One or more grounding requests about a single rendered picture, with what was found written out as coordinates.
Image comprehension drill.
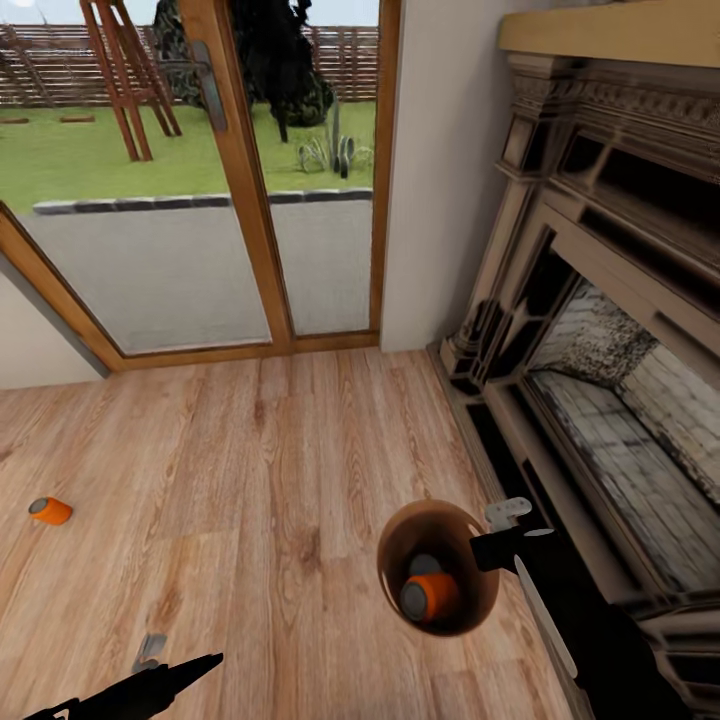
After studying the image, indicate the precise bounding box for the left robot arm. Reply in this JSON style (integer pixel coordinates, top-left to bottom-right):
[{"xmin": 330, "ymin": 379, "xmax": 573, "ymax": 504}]
[{"xmin": 23, "ymin": 633, "xmax": 224, "ymax": 720}]

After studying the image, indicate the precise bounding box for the can of soda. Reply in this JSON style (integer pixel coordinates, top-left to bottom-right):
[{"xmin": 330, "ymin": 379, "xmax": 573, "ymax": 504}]
[
  {"xmin": 398, "ymin": 570, "xmax": 462, "ymax": 624},
  {"xmin": 28, "ymin": 497, "xmax": 73, "ymax": 525},
  {"xmin": 409, "ymin": 553, "xmax": 441, "ymax": 577}
]

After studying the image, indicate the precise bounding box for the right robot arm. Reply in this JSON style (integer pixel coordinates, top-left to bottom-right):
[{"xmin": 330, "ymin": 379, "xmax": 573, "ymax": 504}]
[{"xmin": 470, "ymin": 497, "xmax": 695, "ymax": 720}]

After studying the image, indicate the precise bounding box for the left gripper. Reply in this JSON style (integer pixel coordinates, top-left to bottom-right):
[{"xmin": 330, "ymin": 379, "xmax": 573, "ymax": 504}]
[{"xmin": 104, "ymin": 653, "xmax": 224, "ymax": 720}]

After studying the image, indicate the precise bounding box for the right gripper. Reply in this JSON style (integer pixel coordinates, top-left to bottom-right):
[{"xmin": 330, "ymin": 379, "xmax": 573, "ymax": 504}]
[{"xmin": 470, "ymin": 525, "xmax": 530, "ymax": 575}]

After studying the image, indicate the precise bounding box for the trash can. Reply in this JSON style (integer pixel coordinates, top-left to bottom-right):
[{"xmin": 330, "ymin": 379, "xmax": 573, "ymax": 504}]
[{"xmin": 376, "ymin": 499, "xmax": 500, "ymax": 639}]

